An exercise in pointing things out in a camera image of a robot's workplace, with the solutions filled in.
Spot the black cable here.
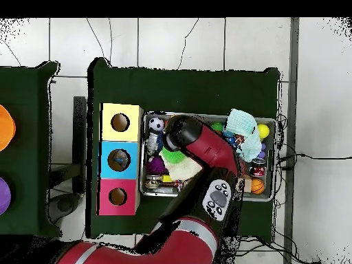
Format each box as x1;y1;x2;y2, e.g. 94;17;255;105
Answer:
277;152;352;163

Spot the orange plastic bowl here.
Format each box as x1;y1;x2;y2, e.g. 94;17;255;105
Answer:
0;104;17;153

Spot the wooden box with three holes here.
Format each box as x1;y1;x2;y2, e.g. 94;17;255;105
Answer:
98;102;144;217

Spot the silver crumpled packet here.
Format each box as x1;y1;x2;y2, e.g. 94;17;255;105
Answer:
145;133;160;157

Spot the clear shallow bin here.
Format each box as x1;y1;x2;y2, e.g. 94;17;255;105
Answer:
140;112;278;203

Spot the black stand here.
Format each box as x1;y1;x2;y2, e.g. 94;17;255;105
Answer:
48;96;88;221

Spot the purple spiky ball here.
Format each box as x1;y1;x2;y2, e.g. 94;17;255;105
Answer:
145;155;168;177

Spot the purple plastic bowl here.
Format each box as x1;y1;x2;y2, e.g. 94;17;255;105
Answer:
0;175;12;217

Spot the clear plastic packet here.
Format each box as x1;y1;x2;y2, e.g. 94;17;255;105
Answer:
112;153;130;170

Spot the yellow ball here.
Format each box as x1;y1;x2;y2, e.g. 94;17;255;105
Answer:
256;123;271;140

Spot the small orange basketball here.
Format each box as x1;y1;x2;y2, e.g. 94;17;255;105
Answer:
250;178;266;195

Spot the green spiky ball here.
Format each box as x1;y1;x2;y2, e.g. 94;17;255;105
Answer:
160;146;188;165

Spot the mint green cloth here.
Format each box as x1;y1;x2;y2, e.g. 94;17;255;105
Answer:
224;108;263;162

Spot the black and white soccer ball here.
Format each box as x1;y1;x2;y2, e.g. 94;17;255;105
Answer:
148;117;166;134

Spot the cream yellow cloth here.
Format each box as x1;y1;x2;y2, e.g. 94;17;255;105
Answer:
164;155;205;182

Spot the dark green table cloth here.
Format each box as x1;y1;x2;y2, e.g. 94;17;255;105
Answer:
0;59;61;239
87;57;281;240

